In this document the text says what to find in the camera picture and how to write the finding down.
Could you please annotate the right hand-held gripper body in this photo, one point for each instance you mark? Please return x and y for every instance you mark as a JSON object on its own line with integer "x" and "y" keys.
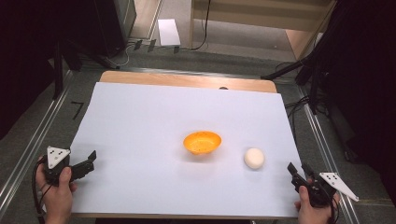
{"x": 327, "y": 189}

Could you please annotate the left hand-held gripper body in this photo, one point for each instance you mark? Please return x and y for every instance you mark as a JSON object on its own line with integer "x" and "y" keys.
{"x": 56, "y": 161}

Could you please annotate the person's right hand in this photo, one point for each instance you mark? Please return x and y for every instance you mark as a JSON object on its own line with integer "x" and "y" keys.
{"x": 313, "y": 213}

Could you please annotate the person's left hand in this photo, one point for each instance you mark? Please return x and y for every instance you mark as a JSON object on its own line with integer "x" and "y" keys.
{"x": 59, "y": 199}

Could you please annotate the white round bun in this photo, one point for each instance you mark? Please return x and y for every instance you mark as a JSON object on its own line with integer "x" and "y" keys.
{"x": 254, "y": 158}

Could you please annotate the white paper sheet table cover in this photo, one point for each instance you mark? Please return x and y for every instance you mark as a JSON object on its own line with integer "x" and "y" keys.
{"x": 149, "y": 155}

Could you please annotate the black metal stand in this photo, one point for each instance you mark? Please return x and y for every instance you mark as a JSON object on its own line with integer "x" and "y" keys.
{"x": 58, "y": 71}
{"x": 311, "y": 77}

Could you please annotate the orange plastic bowl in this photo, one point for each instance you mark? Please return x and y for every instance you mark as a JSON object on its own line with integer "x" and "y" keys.
{"x": 202, "y": 143}

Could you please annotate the black cabinet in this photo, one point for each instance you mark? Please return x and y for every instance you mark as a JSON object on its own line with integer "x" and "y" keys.
{"x": 112, "y": 25}

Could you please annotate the white sheet on floor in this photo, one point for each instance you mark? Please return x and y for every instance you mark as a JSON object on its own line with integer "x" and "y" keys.
{"x": 168, "y": 32}

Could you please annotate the metal floor rail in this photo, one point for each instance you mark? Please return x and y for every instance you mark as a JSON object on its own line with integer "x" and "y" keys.
{"x": 28, "y": 152}
{"x": 327, "y": 155}

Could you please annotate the light wooden furniture frame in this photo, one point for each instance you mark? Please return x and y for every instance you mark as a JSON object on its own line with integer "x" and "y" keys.
{"x": 249, "y": 15}

